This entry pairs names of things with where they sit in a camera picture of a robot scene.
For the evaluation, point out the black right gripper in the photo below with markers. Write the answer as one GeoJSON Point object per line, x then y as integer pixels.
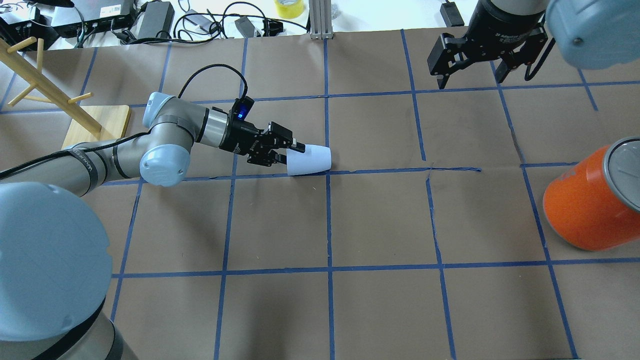
{"type": "Point", "coordinates": [501, 24]}

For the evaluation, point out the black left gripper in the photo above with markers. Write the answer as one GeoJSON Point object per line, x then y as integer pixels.
{"type": "Point", "coordinates": [237, 138]}

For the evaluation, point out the light blue plastic cup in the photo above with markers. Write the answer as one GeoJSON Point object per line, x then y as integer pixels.
{"type": "Point", "coordinates": [315, 159]}

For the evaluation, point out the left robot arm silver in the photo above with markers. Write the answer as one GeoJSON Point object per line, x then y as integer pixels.
{"type": "Point", "coordinates": [55, 267]}

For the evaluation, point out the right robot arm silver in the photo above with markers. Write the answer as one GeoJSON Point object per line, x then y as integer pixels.
{"type": "Point", "coordinates": [590, 34]}

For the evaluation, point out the black power adapter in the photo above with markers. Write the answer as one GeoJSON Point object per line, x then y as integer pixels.
{"type": "Point", "coordinates": [451, 15]}

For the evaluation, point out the yellow tape roll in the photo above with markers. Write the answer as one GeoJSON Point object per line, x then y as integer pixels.
{"type": "Point", "coordinates": [289, 9]}

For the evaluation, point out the orange can with silver lid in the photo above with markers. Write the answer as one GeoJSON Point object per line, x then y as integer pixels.
{"type": "Point", "coordinates": [594, 206]}

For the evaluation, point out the aluminium frame post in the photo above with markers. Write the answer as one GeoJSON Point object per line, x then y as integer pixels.
{"type": "Point", "coordinates": [320, 17]}

